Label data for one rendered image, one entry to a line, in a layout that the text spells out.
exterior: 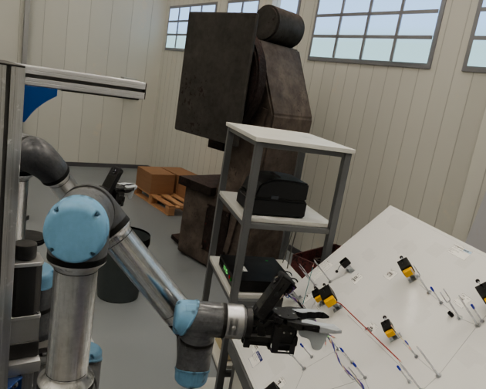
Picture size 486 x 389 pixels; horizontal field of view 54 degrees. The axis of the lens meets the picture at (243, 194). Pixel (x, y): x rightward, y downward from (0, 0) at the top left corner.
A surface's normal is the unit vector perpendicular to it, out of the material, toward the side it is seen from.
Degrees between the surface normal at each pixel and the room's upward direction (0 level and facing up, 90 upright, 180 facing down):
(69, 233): 83
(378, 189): 90
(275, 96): 63
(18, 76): 90
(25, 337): 90
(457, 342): 46
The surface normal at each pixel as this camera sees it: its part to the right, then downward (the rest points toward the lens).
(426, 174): -0.82, 0.00
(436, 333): -0.58, -0.73
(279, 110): 0.70, -0.20
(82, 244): 0.16, 0.11
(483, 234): -0.77, -0.23
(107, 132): 0.54, 0.27
